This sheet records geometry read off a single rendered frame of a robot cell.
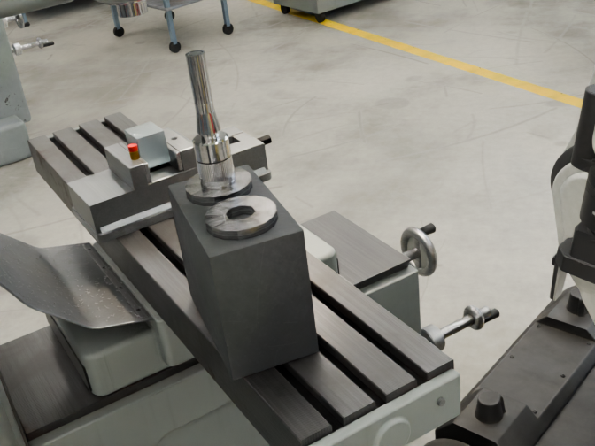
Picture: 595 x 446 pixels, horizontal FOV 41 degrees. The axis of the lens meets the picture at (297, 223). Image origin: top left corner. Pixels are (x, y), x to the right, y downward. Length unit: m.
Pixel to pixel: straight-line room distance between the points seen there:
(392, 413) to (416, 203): 2.36
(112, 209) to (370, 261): 0.52
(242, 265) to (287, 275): 0.06
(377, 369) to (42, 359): 0.71
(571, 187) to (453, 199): 2.14
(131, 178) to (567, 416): 0.85
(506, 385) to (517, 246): 1.55
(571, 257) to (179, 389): 0.72
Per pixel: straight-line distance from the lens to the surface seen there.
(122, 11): 1.30
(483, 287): 2.78
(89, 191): 1.44
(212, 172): 1.04
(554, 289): 1.09
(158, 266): 1.30
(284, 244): 0.95
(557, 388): 1.50
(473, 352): 2.50
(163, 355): 1.37
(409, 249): 1.80
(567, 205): 1.21
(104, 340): 1.36
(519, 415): 1.42
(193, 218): 1.02
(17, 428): 1.34
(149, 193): 1.42
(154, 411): 1.43
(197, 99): 1.02
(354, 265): 1.59
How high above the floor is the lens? 1.58
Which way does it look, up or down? 29 degrees down
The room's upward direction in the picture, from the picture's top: 7 degrees counter-clockwise
